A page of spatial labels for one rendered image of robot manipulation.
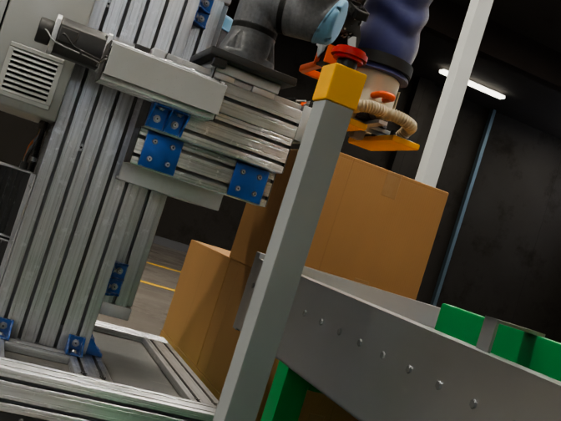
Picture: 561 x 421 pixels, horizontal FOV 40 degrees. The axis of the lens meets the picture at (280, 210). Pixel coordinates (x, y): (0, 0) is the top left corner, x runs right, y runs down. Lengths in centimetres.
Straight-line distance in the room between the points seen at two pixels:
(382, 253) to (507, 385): 125
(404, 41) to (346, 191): 59
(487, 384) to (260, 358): 48
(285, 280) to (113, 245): 71
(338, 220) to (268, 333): 83
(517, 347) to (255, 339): 47
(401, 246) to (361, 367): 94
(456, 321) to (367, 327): 16
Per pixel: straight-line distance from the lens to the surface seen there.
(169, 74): 174
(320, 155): 144
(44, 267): 203
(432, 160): 581
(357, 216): 224
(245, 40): 192
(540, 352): 122
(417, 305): 226
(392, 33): 255
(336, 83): 145
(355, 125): 239
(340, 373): 148
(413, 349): 129
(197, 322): 291
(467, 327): 137
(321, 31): 191
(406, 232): 232
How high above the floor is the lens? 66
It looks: 2 degrees up
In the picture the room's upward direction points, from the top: 18 degrees clockwise
